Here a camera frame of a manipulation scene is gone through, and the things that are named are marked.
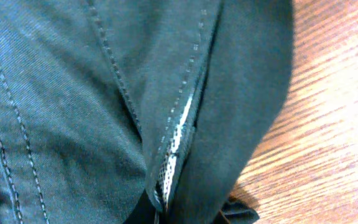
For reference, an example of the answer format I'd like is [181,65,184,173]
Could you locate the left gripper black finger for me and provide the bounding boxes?
[213,200,260,224]

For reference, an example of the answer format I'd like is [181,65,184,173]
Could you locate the black shorts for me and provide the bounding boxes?
[0,0,293,224]

